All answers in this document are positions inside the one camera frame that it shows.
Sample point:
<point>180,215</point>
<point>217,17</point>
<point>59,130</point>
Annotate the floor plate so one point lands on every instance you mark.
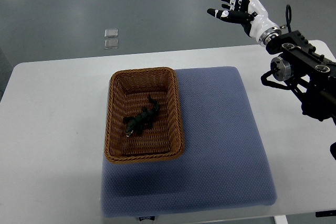
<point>111,43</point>
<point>111,33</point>

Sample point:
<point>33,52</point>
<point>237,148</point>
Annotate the black table control panel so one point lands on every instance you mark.
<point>322,214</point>

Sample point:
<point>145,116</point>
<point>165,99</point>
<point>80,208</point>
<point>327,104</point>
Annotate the lower floor plate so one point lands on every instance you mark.
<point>111,43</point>

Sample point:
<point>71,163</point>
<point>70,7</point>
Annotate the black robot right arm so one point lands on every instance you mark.
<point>298,68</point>

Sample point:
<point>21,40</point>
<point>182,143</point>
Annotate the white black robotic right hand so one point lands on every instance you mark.
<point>251,15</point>

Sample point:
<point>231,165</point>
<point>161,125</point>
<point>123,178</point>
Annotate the white table leg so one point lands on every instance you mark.
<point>280,219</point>

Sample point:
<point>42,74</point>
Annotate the upper floor plate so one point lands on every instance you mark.
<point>111,33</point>

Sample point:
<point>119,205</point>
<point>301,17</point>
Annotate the blue-grey foam mat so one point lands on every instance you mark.
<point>224,164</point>

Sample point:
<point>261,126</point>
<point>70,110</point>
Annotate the brown wicker basket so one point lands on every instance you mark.
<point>128,94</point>

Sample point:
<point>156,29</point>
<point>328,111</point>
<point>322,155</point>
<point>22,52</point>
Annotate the dark toy crocodile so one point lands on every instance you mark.
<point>145,118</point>

